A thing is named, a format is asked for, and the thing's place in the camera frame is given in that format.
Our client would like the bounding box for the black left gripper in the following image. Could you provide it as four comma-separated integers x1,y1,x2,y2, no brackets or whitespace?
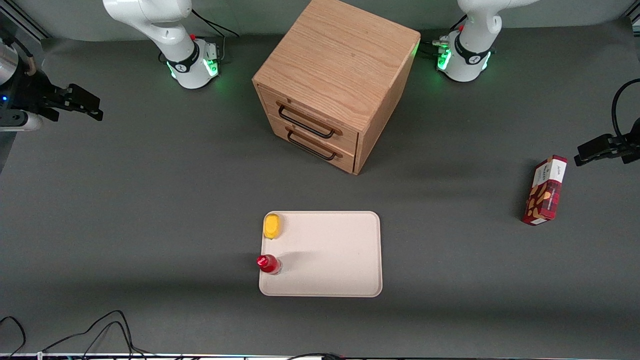
573,117,640,167

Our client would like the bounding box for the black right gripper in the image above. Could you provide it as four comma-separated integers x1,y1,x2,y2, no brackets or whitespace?
0,70,104,125

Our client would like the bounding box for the wooden drawer with scuffed handle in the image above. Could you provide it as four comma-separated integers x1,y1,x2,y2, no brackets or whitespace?
257,84,359,155

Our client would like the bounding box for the black scuffed drawer handle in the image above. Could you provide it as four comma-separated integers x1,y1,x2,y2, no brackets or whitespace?
276,101,344,140

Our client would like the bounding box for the wooden drawer cabinet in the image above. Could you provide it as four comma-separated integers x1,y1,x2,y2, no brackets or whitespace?
252,0,421,176

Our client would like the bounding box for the red snack box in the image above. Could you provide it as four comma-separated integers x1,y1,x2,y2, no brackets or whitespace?
521,154,569,227

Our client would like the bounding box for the yellow toy lemon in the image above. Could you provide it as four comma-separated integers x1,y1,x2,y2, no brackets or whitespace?
263,213,282,240

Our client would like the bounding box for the red small bottle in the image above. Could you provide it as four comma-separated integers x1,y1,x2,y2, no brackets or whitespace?
256,254,283,275

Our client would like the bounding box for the beige plastic tray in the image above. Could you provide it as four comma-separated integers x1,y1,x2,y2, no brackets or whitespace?
258,210,384,298

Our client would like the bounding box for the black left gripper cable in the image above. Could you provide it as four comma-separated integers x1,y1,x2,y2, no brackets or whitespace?
612,78,640,142

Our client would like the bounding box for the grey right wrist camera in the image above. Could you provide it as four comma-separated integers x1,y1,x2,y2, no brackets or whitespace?
0,111,44,133

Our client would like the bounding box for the black cable along right arm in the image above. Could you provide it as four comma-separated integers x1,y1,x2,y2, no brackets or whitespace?
0,36,35,76

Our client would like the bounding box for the aluminium frame rail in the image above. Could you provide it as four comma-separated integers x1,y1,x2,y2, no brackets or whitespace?
0,0,52,42

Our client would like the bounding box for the black right arm base cable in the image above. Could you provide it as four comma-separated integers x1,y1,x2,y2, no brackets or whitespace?
191,7,241,63

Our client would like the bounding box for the black tangled floor cable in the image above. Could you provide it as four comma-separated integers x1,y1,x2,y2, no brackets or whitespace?
42,310,168,359

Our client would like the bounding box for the black looped floor cable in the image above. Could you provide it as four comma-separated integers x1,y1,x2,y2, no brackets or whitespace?
0,315,27,359

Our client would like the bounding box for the black short floor cable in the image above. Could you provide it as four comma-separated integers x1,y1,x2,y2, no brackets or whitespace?
286,352,346,360

